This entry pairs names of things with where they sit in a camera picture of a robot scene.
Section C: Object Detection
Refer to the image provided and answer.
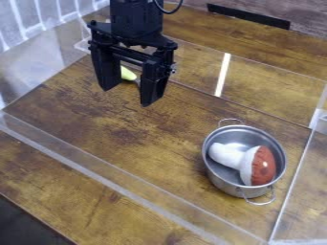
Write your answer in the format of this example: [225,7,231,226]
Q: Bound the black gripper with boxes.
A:
[86,0,177,107]

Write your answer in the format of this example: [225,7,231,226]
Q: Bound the silver metal pot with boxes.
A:
[201,118,287,206]

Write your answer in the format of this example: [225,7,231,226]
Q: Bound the red and white toy mushroom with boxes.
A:
[208,143,276,186]

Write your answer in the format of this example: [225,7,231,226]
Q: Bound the black strip on table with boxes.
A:
[206,3,291,30]

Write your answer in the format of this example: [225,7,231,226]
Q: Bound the yellow handled metal spoon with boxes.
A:
[121,66,136,81]

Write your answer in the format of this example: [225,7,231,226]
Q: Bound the clear acrylic corner bracket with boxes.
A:
[74,18,90,54]

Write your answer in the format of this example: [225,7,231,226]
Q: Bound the black cable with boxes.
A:
[152,0,185,15]

